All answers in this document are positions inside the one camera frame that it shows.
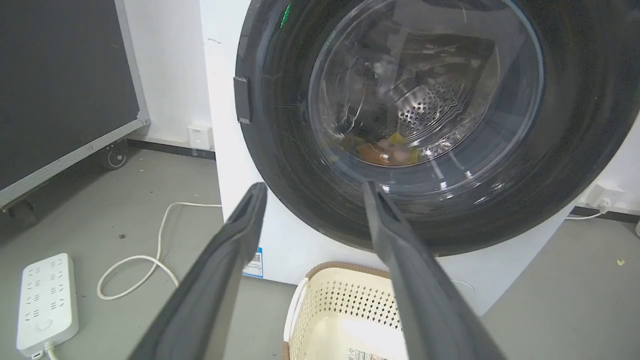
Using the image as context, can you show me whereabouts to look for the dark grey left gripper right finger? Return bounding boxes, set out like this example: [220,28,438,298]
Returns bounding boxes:
[362,180,507,360]

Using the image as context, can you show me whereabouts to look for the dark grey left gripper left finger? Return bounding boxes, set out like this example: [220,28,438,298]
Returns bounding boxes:
[127,182,268,360]

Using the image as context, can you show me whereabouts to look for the black round washing machine door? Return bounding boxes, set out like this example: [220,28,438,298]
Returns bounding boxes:
[233,0,640,257]

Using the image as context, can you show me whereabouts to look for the white washing machine body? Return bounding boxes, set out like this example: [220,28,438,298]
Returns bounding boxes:
[199,0,578,317]

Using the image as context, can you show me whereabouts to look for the cream perforated laundry basket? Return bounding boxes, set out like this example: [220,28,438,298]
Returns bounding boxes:
[281,261,411,360]

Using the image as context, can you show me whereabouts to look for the colourful clothes in drum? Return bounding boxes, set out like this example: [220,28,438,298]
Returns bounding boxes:
[345,131,426,167]

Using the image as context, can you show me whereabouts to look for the white power strip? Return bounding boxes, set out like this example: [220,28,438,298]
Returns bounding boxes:
[16,253,80,359]

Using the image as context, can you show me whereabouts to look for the black caster wheel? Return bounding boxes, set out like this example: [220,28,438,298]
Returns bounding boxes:
[102,141,129,170]

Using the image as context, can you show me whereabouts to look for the white power cable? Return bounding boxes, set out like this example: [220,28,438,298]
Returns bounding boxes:
[96,201,223,301]

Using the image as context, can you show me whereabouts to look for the white wall socket with plug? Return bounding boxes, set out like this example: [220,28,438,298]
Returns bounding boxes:
[577,182,626,211]

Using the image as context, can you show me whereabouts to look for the black board with aluminium frame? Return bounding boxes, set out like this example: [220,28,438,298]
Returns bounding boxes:
[0,0,151,210]

